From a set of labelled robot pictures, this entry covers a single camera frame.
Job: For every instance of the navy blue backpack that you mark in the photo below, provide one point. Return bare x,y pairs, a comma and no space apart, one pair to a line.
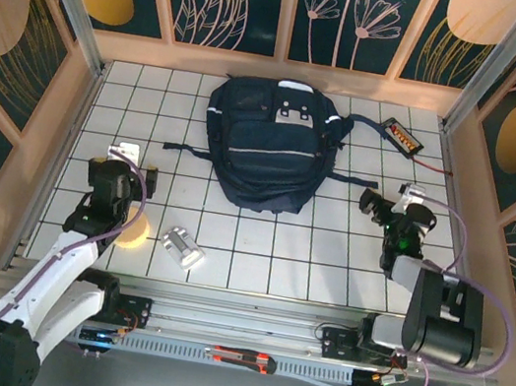
265,154

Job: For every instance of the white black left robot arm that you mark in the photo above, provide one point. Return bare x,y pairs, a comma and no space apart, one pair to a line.
48,276

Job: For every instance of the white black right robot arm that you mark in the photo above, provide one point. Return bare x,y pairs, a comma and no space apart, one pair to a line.
446,316

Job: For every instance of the round yellow sponge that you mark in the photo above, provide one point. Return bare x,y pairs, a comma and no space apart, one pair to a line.
138,232

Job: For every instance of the silver metal hinge block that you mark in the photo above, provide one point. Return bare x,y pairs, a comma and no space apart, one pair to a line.
182,248

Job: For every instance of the black charger board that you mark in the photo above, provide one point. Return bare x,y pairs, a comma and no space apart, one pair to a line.
405,138

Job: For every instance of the red black utility knife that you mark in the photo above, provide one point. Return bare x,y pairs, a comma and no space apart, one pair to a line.
243,359

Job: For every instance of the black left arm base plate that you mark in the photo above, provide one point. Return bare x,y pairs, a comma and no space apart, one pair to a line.
137,312

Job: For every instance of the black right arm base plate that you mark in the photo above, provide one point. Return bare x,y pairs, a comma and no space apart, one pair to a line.
336,344

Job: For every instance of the aluminium front rail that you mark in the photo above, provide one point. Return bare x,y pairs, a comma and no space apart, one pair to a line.
235,321

